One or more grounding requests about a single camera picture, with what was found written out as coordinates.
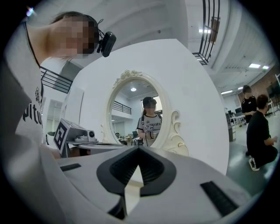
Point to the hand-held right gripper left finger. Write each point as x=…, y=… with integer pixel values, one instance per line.
x=87, y=175

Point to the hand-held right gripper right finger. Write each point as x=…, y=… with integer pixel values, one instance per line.
x=186, y=186

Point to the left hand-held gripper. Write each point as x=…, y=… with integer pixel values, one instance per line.
x=60, y=135

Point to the person's left hand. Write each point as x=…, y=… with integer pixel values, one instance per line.
x=75, y=152

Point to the white office cabinet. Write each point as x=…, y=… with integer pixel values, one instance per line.
x=230, y=129

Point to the black mezzanine railing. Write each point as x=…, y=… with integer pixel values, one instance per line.
x=55, y=81
x=207, y=32

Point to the white partition panel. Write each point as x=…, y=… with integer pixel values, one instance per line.
x=192, y=98

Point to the person's grey printed shirt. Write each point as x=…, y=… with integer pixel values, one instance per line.
x=22, y=98

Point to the person's head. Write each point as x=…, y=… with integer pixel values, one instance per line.
x=50, y=37

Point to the white shelving rack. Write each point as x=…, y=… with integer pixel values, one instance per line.
x=277, y=94

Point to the square ceiling light panel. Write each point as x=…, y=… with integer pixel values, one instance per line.
x=204, y=30
x=265, y=67
x=254, y=65

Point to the oval mirror with white frame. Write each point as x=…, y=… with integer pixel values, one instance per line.
x=131, y=109

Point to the black head-worn camera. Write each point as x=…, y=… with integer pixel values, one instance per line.
x=108, y=43

